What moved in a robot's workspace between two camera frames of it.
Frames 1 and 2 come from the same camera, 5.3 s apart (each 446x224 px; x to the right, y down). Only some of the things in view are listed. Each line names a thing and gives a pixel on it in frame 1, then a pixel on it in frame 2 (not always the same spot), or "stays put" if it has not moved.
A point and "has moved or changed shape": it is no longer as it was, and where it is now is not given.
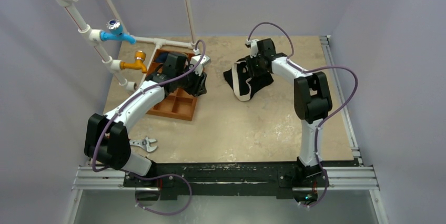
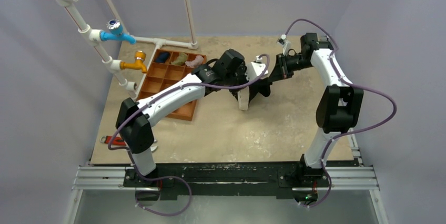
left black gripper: [198, 87] -> [242, 69]
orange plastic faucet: [139, 63] stays put
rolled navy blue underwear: [161, 57] stays put
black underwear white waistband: [243, 82] has moved or changed shape
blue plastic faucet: [115, 32] stays put
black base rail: [290, 179] stays put
